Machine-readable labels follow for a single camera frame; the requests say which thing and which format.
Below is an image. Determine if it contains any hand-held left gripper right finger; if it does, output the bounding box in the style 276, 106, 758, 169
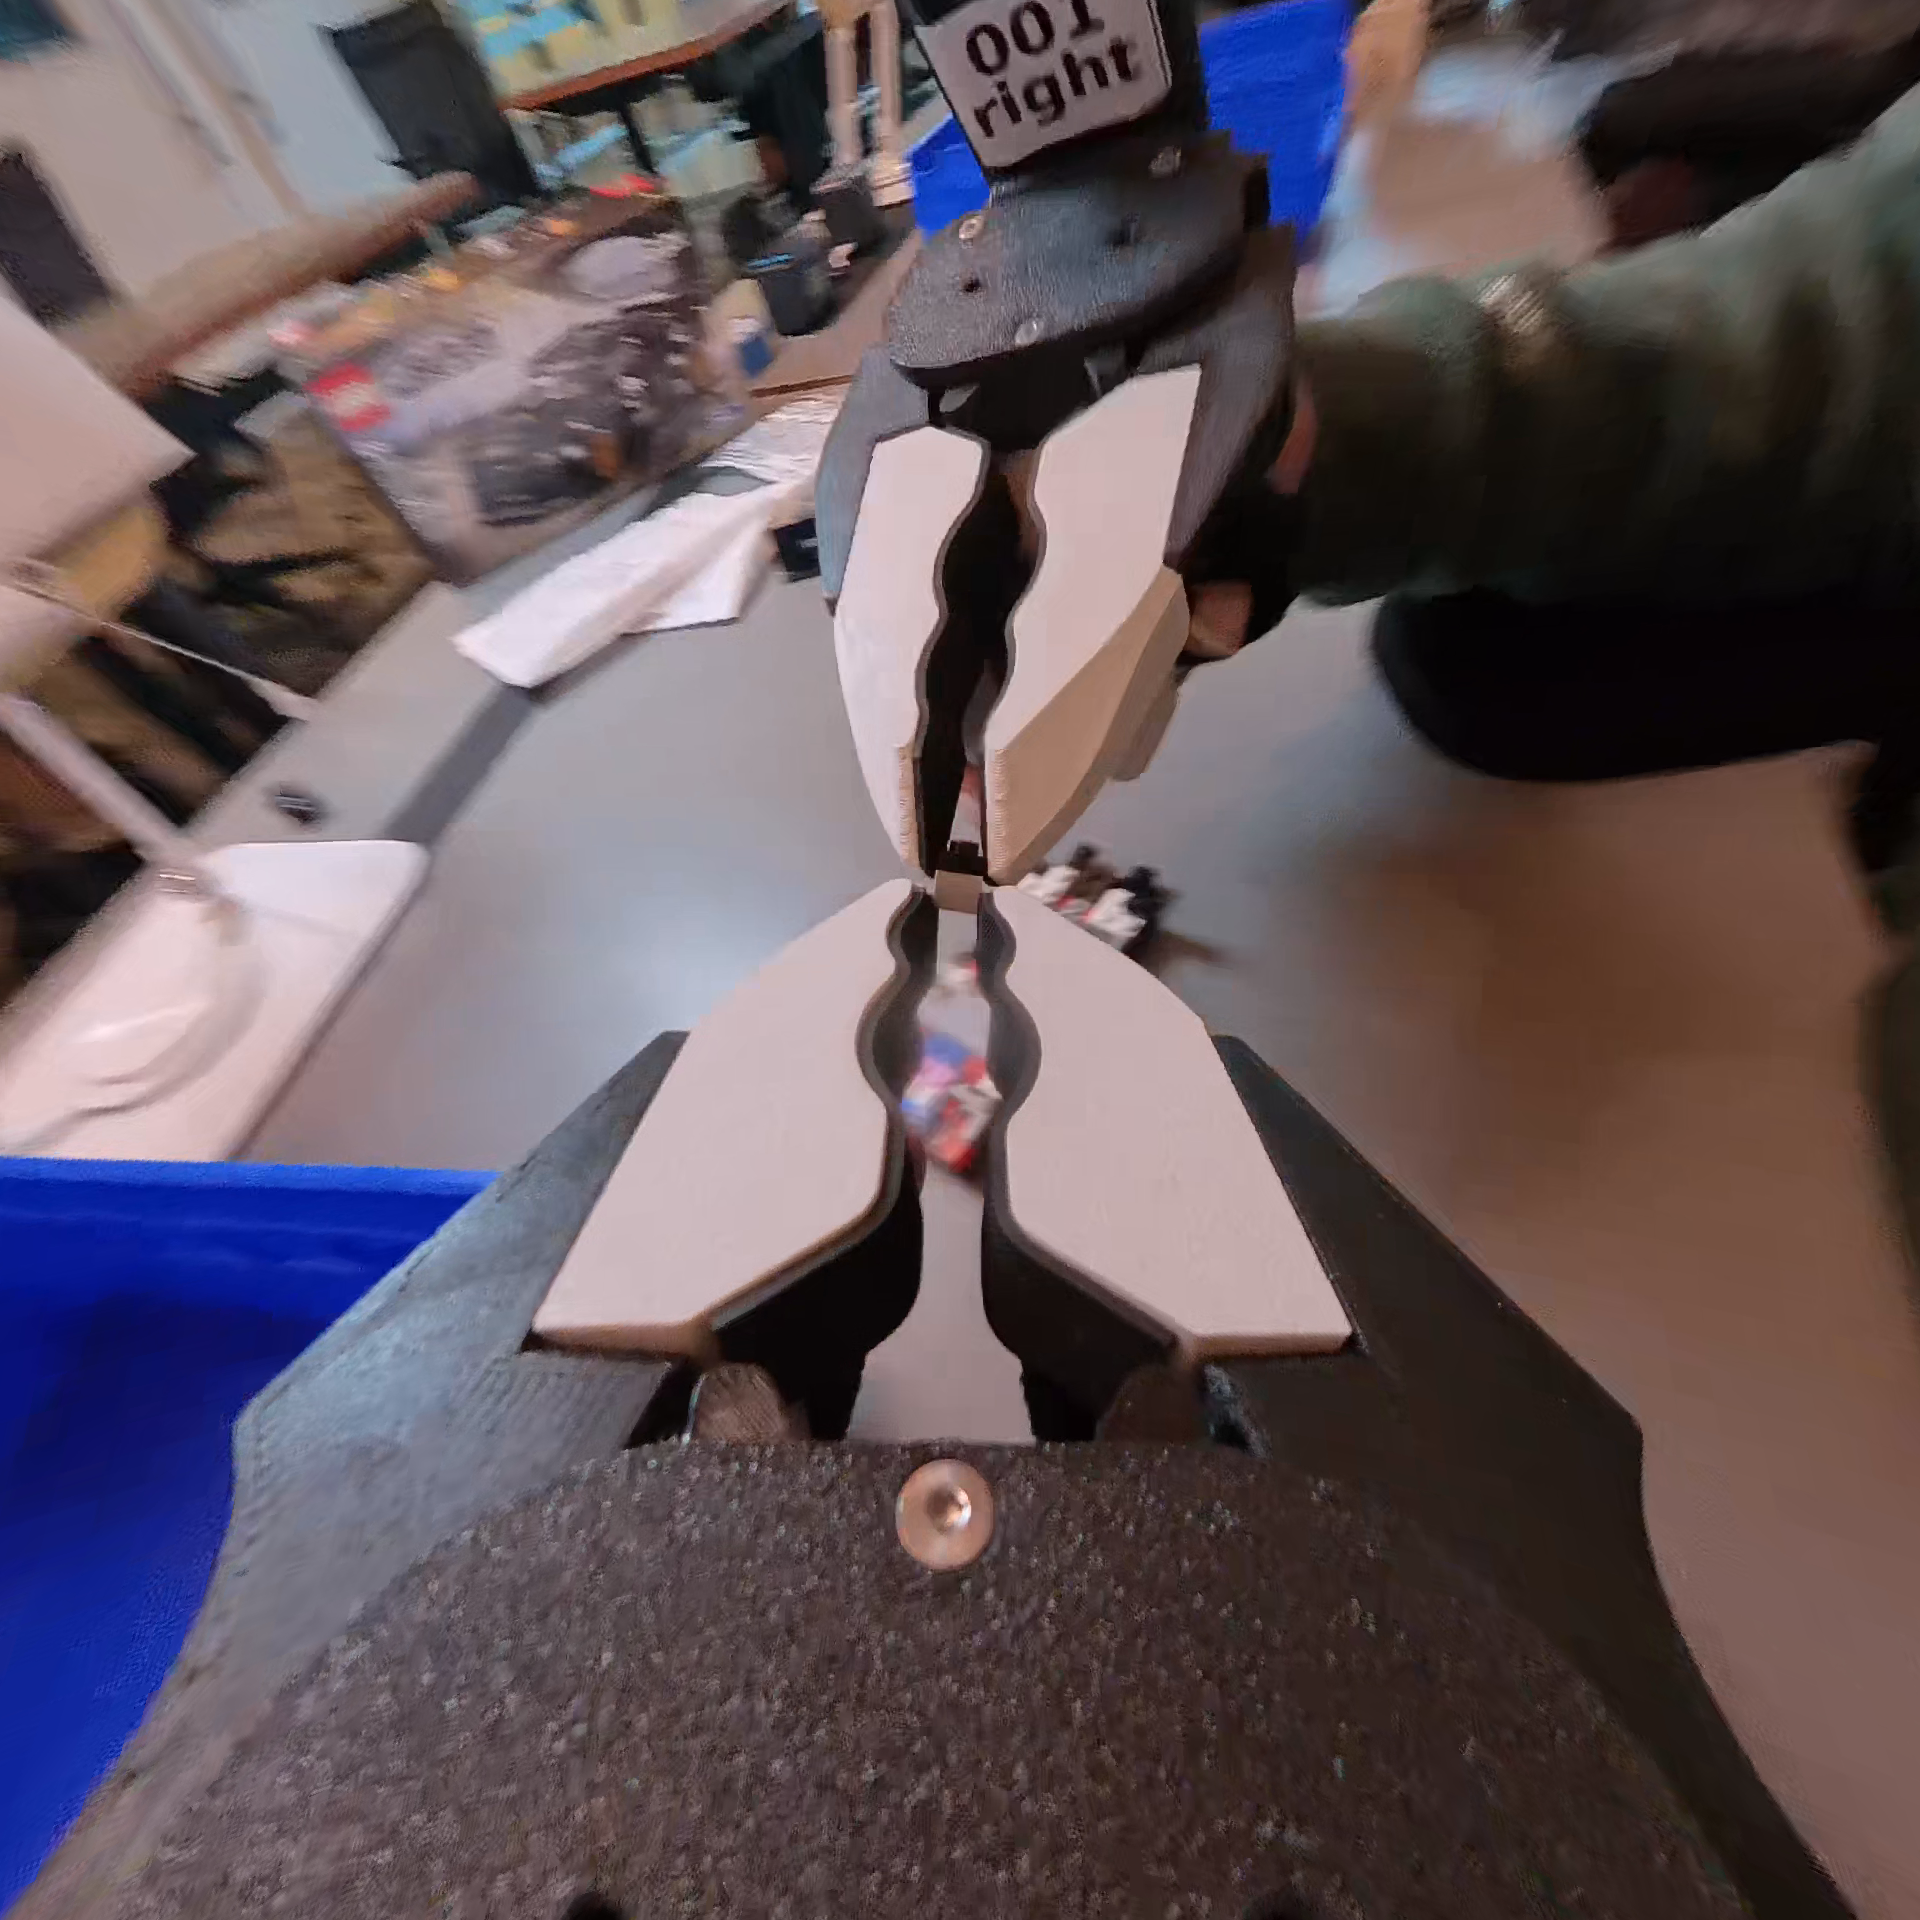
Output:
983, 893, 1358, 1369

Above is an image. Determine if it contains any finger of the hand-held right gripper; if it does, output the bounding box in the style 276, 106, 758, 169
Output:
830, 425, 998, 880
977, 365, 1210, 893

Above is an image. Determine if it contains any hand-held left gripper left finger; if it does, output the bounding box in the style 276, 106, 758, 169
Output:
543, 880, 916, 1356

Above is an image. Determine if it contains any brick car model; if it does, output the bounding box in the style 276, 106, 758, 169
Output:
896, 848, 1172, 1177

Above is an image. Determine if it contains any person's right forearm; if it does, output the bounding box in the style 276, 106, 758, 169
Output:
1293, 87, 1920, 600

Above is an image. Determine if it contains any toy car set box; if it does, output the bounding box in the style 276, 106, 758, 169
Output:
286, 197, 758, 589

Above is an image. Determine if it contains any white numbered paper bag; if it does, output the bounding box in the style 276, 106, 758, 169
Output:
455, 482, 791, 690

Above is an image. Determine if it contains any white book stand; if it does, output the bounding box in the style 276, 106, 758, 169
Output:
0, 287, 433, 1165

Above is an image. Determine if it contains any large blue plastic bin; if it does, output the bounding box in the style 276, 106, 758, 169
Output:
0, 1158, 499, 1920

